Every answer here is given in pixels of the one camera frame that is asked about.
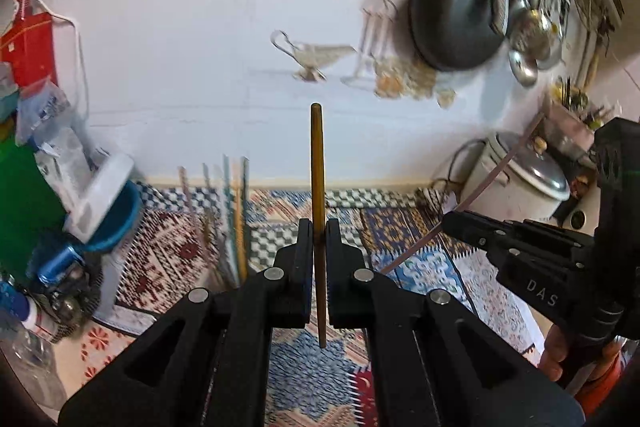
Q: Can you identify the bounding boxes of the white rice cooker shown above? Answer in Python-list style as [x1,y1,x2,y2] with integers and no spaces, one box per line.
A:
[459,131,572,224]

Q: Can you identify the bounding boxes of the blue can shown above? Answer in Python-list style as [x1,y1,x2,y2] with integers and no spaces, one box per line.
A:
[30,241,87,289]

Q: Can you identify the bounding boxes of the blue bowl with white lid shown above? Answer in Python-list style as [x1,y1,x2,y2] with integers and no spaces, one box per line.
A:
[64,153,145,254]

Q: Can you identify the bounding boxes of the yellow-brown chopstick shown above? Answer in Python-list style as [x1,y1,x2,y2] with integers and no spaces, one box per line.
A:
[309,103,329,350]

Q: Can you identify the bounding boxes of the green container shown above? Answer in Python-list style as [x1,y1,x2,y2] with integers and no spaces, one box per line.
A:
[0,121,68,273]

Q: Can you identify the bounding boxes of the mauve chopstick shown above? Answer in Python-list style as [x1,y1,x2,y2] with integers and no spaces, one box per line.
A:
[382,114,546,275]

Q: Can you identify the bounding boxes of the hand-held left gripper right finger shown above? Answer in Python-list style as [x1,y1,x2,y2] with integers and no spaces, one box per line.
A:
[325,217,586,427]

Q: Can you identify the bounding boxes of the black power cable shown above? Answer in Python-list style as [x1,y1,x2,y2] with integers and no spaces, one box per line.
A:
[430,139,488,208]

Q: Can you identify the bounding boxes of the clear plastic bottle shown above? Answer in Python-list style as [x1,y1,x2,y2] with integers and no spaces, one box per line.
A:
[0,319,68,410]

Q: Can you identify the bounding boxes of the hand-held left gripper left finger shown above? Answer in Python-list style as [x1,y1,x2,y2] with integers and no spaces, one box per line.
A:
[57,217,316,427]

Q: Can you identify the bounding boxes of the pink chopstick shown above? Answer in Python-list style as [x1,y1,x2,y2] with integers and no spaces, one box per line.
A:
[178,164,211,258]

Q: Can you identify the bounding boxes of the patterned tablecloth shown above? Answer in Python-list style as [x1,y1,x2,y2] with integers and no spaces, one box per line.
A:
[55,184,546,427]

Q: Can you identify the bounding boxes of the pink utensil holder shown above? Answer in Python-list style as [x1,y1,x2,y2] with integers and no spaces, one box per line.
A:
[544,77,617,160]

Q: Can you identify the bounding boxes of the red bag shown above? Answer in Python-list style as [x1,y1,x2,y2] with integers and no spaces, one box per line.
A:
[0,0,60,88]

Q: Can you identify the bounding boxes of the silver lamp-shaped ornament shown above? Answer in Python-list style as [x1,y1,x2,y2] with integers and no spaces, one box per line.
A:
[271,29,359,84]

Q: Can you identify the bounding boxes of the steel ladle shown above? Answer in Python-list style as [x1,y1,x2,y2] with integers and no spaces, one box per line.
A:
[507,0,566,88]

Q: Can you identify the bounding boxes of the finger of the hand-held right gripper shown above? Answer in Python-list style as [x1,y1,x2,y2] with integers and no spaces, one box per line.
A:
[442,209,597,254]
[450,232,576,267]

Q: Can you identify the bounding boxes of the person's right forearm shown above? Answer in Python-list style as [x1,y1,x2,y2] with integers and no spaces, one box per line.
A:
[575,337,632,415]

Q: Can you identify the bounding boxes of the person's right hand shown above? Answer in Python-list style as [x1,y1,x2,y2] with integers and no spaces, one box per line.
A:
[539,323,568,383]

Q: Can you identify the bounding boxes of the clear plastic bag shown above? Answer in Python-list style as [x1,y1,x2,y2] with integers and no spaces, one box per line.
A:
[14,78,98,208]

